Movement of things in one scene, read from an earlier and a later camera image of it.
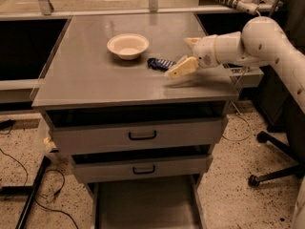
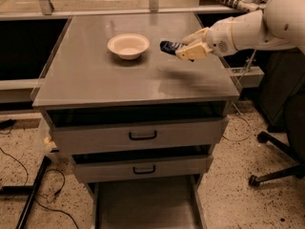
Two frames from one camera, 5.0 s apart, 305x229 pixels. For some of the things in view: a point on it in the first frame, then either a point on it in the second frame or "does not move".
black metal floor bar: [28, 189] does not move
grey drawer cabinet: [136, 137] does not move
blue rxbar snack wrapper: [159, 64] to [171, 47]
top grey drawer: [73, 135] does not move
